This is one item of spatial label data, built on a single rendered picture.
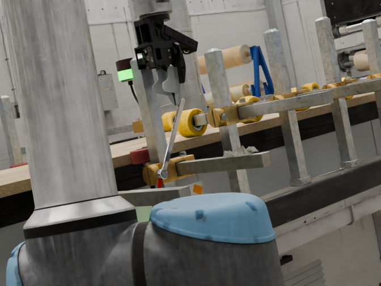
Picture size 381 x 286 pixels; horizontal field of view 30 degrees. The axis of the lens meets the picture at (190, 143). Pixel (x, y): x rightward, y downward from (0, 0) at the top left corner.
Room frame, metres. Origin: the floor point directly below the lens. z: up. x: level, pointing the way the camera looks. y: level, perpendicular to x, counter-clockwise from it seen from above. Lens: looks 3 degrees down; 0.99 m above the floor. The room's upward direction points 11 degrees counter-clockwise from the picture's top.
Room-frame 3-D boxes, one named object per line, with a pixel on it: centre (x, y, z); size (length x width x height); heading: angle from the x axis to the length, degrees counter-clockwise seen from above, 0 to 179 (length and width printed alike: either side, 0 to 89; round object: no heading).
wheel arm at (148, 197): (1.52, 0.17, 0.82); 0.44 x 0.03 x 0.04; 42
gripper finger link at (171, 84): (1.66, 0.02, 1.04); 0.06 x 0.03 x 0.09; 132
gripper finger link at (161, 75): (1.69, 0.04, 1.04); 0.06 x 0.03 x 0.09; 132
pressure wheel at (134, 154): (1.84, 0.12, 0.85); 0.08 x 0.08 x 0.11
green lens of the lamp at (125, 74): (1.77, 0.11, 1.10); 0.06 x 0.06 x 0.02
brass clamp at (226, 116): (1.91, -0.12, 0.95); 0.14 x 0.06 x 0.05; 132
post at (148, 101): (1.73, 0.08, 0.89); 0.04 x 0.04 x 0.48; 42
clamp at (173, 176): (1.75, 0.07, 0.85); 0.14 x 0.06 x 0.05; 132
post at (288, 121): (2.07, -0.29, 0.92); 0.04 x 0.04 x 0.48; 42
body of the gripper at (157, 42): (1.67, 0.03, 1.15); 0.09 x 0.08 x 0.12; 132
